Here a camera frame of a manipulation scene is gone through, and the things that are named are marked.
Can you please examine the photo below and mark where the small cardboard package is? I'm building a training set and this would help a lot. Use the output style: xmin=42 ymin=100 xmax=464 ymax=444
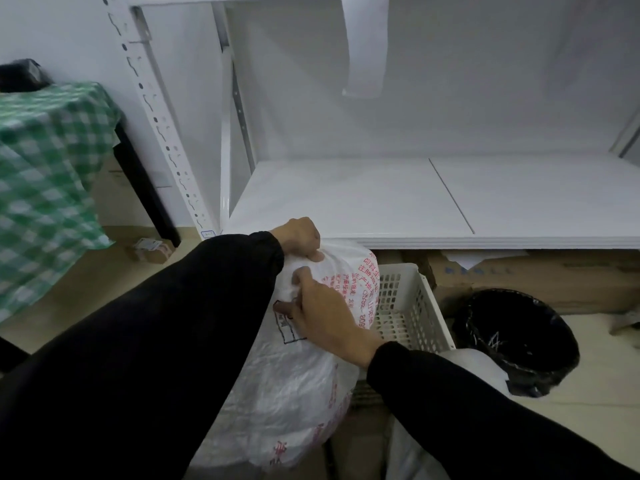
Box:
xmin=130 ymin=238 xmax=176 ymax=263

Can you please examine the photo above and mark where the white plastic basket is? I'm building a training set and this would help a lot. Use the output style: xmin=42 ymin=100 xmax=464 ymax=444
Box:
xmin=349 ymin=263 xmax=456 ymax=401

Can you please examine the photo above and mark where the green checked tablecloth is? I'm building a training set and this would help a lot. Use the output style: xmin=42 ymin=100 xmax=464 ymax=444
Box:
xmin=0 ymin=82 xmax=124 ymax=324

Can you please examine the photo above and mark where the black trash bin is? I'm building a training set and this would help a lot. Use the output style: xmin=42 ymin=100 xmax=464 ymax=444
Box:
xmin=452 ymin=288 xmax=581 ymax=398

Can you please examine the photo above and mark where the white paper strip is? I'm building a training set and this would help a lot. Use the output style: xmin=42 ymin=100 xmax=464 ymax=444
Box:
xmin=341 ymin=0 xmax=390 ymax=99

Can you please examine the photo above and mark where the person's left forearm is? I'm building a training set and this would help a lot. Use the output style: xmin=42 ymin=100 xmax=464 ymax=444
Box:
xmin=0 ymin=232 xmax=286 ymax=480

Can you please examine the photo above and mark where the large cardboard box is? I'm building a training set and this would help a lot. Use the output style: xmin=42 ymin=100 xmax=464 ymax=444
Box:
xmin=424 ymin=249 xmax=640 ymax=318

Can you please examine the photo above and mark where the person's right forearm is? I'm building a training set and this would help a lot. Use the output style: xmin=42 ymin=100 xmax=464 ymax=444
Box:
xmin=367 ymin=341 xmax=640 ymax=480

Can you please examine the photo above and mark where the person's left hand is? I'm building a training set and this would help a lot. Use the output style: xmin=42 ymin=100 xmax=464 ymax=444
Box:
xmin=269 ymin=217 xmax=326 ymax=264

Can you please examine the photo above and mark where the black table leg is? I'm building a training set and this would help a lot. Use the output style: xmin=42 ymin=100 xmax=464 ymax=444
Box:
xmin=113 ymin=122 xmax=182 ymax=248

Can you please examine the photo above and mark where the white woven sack red print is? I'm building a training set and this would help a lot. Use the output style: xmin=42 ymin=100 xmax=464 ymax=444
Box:
xmin=192 ymin=238 xmax=384 ymax=471

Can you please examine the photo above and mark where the white metal shelf unit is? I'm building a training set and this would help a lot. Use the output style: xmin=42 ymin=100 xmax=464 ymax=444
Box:
xmin=101 ymin=0 xmax=640 ymax=251

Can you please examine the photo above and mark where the person's right hand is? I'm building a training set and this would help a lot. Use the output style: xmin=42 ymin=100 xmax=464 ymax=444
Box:
xmin=273 ymin=267 xmax=384 ymax=369

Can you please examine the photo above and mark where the black bag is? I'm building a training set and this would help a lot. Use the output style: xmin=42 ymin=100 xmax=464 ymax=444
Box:
xmin=0 ymin=58 xmax=52 ymax=93

